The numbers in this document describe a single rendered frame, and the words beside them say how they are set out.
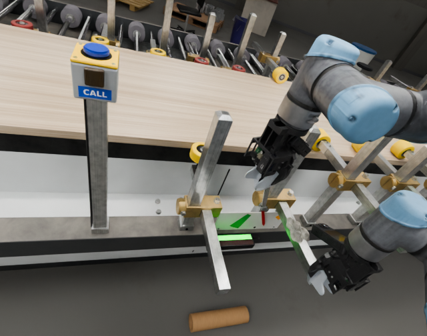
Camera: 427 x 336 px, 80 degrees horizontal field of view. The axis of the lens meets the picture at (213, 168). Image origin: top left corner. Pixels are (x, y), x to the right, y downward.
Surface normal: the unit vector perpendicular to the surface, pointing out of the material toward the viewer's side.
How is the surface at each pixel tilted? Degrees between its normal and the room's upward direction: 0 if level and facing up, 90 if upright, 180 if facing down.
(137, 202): 0
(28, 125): 0
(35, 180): 90
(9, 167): 90
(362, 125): 90
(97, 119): 90
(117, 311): 0
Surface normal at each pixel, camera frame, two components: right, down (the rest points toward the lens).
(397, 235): -0.56, 0.42
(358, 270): -0.94, -0.05
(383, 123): 0.14, 0.69
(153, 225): 0.28, -0.71
